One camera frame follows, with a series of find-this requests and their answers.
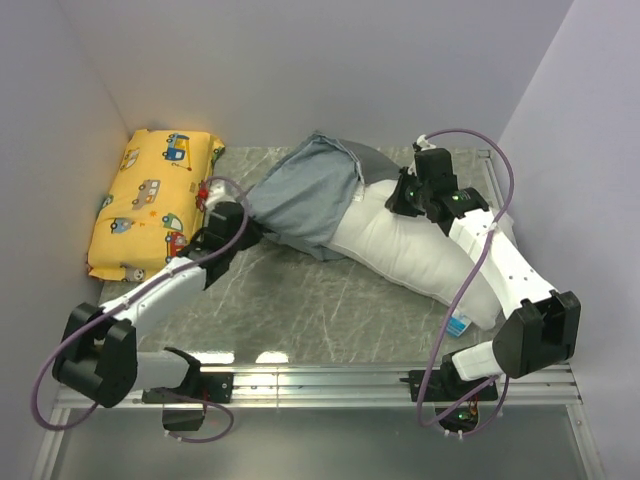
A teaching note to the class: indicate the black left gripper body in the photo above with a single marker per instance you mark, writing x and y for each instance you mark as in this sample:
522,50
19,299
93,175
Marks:
249,237

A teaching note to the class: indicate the yellow car-print pillow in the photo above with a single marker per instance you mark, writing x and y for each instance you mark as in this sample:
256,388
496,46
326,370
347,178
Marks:
154,205

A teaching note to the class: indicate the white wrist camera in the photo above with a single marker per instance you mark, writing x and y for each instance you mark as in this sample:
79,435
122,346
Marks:
422,143
211,193

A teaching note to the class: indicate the aluminium mounting rail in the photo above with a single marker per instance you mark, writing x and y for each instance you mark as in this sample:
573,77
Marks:
337,422

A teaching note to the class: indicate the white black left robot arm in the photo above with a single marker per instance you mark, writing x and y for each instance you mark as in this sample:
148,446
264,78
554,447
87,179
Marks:
99,356

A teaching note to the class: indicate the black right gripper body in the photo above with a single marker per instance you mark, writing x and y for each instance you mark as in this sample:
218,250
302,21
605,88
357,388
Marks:
409,198

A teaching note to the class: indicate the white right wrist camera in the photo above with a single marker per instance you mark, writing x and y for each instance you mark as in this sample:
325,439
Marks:
422,143

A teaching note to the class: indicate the grey striped pillowcase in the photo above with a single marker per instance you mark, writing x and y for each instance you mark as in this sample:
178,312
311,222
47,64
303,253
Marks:
302,199

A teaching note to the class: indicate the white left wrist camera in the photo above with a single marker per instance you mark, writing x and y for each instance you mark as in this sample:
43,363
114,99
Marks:
211,193

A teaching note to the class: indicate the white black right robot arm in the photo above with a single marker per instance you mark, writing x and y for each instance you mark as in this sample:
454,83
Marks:
542,323

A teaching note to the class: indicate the blue white pillow tag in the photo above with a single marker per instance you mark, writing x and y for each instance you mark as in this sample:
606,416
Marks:
457,325

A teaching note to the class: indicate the white pillow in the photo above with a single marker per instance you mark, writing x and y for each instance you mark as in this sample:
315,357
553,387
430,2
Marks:
411,252

